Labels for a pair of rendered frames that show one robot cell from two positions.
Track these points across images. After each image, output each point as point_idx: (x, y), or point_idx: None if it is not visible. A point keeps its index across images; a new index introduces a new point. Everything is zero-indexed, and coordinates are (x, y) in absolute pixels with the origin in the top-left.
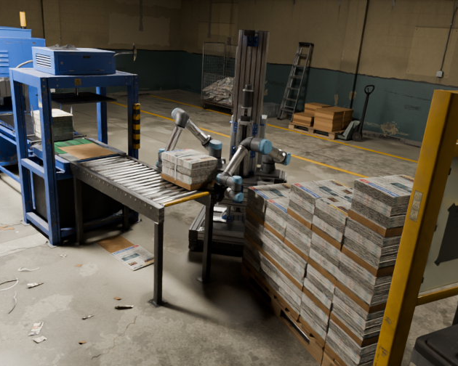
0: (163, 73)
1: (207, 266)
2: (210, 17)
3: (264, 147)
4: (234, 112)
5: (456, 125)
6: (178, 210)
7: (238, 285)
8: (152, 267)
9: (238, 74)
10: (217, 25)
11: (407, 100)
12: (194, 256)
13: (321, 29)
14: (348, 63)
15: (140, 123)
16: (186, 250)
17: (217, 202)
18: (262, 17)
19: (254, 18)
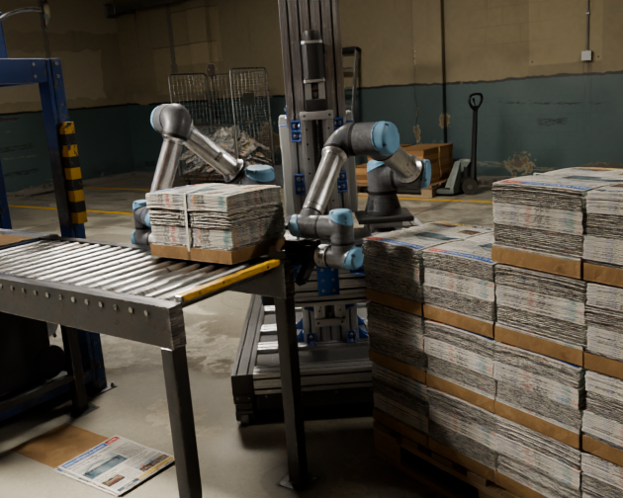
0: (102, 147)
1: (300, 446)
2: (171, 39)
3: (385, 136)
4: (288, 100)
5: None
6: (189, 352)
7: (380, 476)
8: (162, 479)
9: (283, 13)
10: (185, 49)
11: (541, 111)
12: (254, 436)
13: (369, 21)
14: (427, 68)
15: None
16: (231, 426)
17: (273, 317)
18: (263, 21)
19: (249, 25)
